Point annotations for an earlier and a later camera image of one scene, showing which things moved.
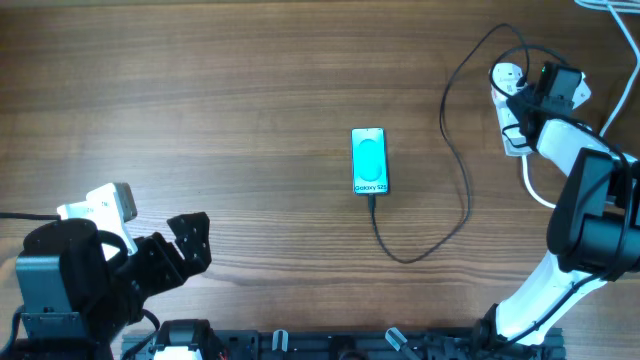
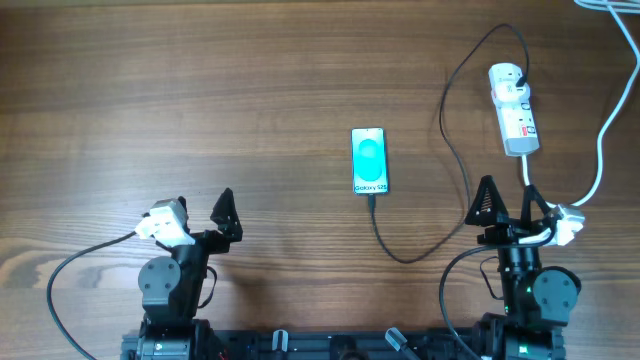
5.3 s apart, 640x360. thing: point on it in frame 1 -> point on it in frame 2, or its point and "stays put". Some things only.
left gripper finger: x=193 y=238 -> x=225 y=213
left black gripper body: x=157 y=259 -> x=204 y=238
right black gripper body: x=520 y=107 -> x=511 y=235
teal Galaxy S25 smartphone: x=369 y=161 stays put
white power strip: x=505 y=78 stays put
